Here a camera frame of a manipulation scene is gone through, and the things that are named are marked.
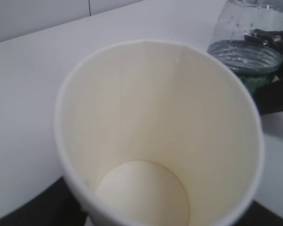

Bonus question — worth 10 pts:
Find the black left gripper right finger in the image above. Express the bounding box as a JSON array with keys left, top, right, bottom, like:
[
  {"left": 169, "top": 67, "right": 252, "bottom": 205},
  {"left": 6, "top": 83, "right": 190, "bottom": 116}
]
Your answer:
[{"left": 233, "top": 199, "right": 283, "bottom": 226}]

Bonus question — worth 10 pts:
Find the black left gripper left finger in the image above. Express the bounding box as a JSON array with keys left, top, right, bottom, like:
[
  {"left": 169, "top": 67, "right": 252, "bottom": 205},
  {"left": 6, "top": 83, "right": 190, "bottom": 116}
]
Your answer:
[{"left": 0, "top": 178, "right": 87, "bottom": 226}]

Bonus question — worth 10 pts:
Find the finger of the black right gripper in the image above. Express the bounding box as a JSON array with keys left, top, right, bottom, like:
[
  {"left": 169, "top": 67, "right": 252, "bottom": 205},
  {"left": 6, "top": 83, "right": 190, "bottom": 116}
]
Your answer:
[{"left": 254, "top": 79, "right": 283, "bottom": 115}]

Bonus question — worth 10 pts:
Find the clear green-labelled water bottle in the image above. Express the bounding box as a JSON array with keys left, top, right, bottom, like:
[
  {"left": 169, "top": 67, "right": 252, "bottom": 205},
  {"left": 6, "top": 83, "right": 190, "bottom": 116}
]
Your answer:
[{"left": 207, "top": 0, "right": 283, "bottom": 94}]

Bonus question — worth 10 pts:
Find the white paper cup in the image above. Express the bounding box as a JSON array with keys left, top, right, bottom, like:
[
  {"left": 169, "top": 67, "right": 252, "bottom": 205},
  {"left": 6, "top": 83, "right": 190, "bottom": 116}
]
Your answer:
[{"left": 53, "top": 40, "right": 265, "bottom": 226}]

